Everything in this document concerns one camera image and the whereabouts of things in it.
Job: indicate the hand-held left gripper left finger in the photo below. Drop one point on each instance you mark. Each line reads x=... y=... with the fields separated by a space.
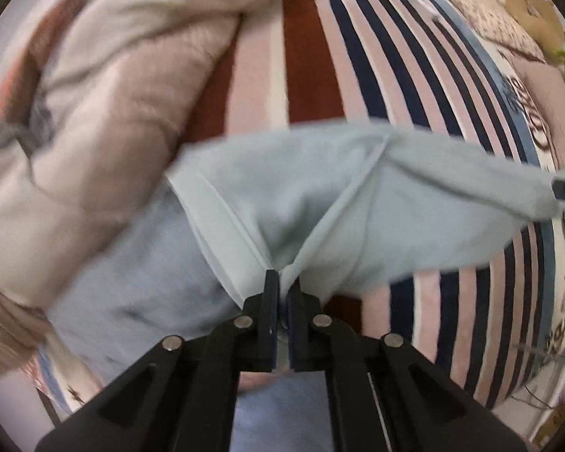
x=271 y=301

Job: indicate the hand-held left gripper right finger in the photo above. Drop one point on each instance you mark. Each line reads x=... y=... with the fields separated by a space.
x=295 y=320

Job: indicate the light blue pants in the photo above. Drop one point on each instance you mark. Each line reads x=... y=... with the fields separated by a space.
x=310 y=197

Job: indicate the blue-grey garment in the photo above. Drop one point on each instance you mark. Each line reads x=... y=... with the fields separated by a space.
x=136 y=282

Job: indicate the beige textured cushion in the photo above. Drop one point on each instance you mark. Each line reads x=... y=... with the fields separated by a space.
x=471 y=0

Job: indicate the beige plaid quilt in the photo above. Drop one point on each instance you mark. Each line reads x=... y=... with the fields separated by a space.
x=122 y=103

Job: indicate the striped blanket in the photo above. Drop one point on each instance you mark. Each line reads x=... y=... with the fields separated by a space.
x=358 y=56

